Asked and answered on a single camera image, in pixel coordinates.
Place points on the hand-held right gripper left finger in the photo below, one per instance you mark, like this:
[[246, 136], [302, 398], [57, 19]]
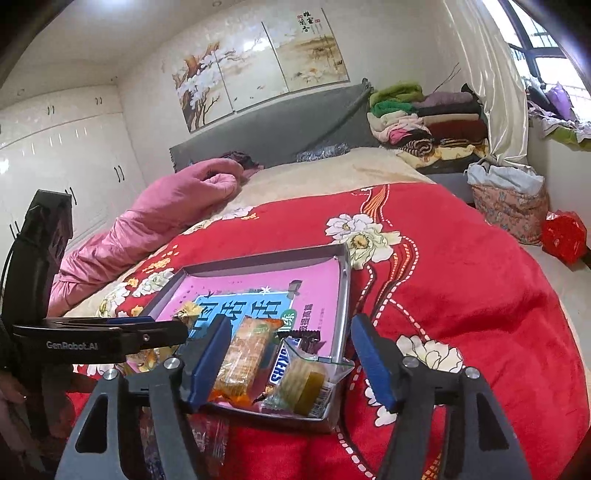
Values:
[[207, 364]]

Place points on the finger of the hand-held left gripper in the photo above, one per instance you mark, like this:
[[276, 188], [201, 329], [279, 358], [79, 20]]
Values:
[[161, 334], [129, 321]]

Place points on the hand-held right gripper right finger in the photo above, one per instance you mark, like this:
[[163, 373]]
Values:
[[374, 364]]

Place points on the orange biscuit packet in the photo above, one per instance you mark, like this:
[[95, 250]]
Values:
[[242, 355]]

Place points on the green clear pastry packet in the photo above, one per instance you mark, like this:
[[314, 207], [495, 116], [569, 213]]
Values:
[[304, 379]]

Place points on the dark grey tray box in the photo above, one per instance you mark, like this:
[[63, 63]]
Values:
[[344, 300]]

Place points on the person's left hand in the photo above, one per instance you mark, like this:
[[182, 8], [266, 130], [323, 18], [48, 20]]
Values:
[[11, 387]]

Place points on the yellow clear wrapped cake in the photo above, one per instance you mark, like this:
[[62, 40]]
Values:
[[147, 361]]

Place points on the gold wrapped candy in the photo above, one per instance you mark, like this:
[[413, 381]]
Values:
[[187, 314]]

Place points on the dark wrapped chocolate bar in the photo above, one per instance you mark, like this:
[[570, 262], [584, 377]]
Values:
[[281, 365]]

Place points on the pink quilt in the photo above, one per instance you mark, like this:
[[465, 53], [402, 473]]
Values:
[[138, 226]]

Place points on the pink printed book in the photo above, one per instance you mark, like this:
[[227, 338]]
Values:
[[314, 286]]

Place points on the red floral blanket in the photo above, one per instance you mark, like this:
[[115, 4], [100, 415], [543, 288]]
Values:
[[485, 300]]

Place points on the white wardrobe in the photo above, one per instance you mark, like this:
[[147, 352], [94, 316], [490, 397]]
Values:
[[69, 152]]

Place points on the dark cloth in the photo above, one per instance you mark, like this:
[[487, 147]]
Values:
[[242, 159]]

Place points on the grey bedside stand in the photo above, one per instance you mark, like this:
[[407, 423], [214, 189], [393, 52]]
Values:
[[448, 183]]

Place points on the floral fabric bag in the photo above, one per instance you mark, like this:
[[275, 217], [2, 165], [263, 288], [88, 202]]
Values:
[[508, 214]]

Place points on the blue patterned pillow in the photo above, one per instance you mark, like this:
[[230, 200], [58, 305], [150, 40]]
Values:
[[323, 151]]

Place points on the pale blue cloth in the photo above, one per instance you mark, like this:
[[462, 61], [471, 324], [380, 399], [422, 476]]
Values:
[[503, 177]]

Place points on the red plastic bag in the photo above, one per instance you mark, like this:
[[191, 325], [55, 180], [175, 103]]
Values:
[[563, 235]]

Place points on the grey padded headboard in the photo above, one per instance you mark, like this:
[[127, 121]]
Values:
[[286, 124]]

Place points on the stack of folded clothes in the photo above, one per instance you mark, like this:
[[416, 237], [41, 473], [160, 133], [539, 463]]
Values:
[[452, 124]]

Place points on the cream satin curtain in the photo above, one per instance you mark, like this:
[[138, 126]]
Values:
[[503, 92]]

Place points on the pile of clothes on windowsill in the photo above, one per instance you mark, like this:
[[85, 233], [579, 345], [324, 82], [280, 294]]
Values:
[[558, 101]]

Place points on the dark framed window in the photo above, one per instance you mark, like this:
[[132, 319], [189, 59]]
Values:
[[540, 60]]

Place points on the floral wall painting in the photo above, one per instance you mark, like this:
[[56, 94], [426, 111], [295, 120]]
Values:
[[258, 64]]

